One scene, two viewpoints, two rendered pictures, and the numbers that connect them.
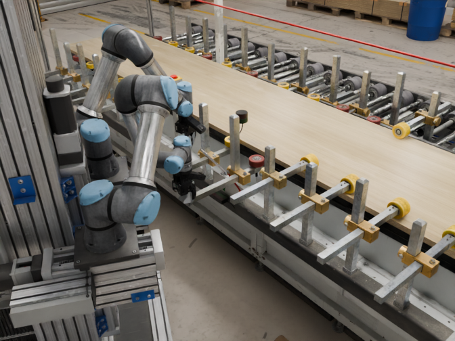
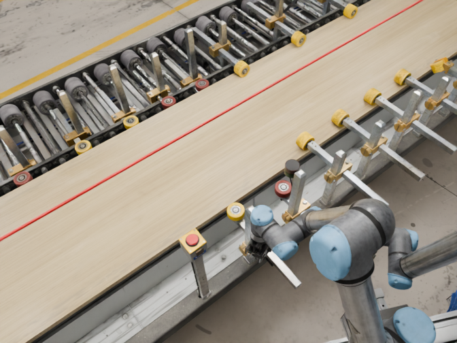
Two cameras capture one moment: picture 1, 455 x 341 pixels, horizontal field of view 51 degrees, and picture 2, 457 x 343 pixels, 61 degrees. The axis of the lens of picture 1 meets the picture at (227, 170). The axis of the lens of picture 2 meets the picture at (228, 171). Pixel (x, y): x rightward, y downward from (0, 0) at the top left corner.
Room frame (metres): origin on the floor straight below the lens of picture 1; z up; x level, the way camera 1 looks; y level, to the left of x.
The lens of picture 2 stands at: (2.33, 0.87, 2.42)
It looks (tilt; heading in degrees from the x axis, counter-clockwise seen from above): 54 degrees down; 273
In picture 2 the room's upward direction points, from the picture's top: 3 degrees counter-clockwise
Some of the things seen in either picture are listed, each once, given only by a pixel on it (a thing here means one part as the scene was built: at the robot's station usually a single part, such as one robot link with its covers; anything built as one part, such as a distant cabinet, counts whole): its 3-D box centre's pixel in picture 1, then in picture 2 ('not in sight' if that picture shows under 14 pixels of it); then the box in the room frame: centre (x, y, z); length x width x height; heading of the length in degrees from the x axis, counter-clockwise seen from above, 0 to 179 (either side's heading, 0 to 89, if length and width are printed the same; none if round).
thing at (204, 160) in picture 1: (204, 161); (263, 248); (2.23, 0.13, 0.84); 0.43 x 0.03 x 0.04; 129
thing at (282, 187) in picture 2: (256, 166); (282, 192); (2.13, -0.15, 0.85); 0.08 x 0.08 x 0.11
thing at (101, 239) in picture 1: (103, 229); not in sight; (1.35, 0.45, 1.09); 0.15 x 0.15 x 0.10
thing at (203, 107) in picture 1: (205, 143); (250, 238); (2.29, 0.12, 0.91); 0.03 x 0.03 x 0.48; 39
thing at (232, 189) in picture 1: (228, 187); not in sight; (2.10, 0.00, 0.75); 0.26 x 0.01 x 0.10; 39
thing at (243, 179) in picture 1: (238, 174); (295, 211); (2.08, -0.06, 0.85); 0.13 x 0.06 x 0.05; 39
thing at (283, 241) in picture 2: not in sight; (283, 239); (2.18, 0.27, 1.22); 0.11 x 0.11 x 0.08; 36
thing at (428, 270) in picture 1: (417, 260); (436, 100); (1.29, -0.68, 0.95); 0.13 x 0.06 x 0.05; 39
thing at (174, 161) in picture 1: (171, 160); (399, 242); (1.76, 0.24, 1.12); 0.11 x 0.11 x 0.08; 77
